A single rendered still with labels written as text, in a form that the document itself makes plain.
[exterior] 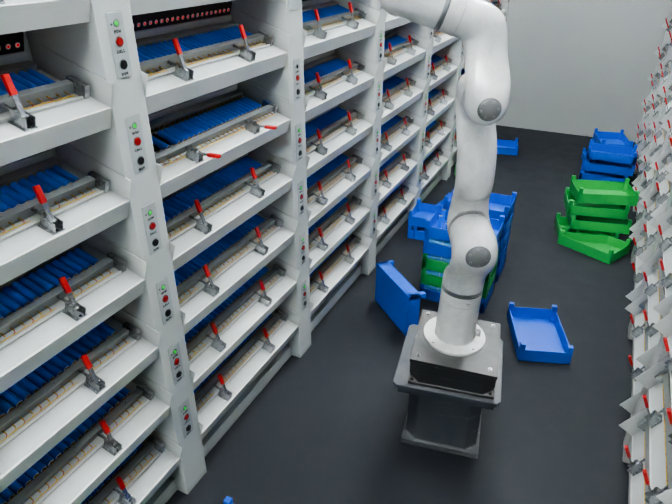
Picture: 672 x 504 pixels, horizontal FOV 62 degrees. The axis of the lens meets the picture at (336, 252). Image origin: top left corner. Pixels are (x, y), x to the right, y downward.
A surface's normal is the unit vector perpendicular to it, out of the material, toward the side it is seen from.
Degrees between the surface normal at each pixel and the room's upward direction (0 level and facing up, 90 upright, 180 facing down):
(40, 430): 18
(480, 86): 56
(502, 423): 0
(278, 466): 0
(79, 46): 90
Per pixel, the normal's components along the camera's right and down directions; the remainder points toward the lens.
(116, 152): -0.44, 0.44
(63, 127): 0.86, 0.47
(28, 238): 0.28, -0.76
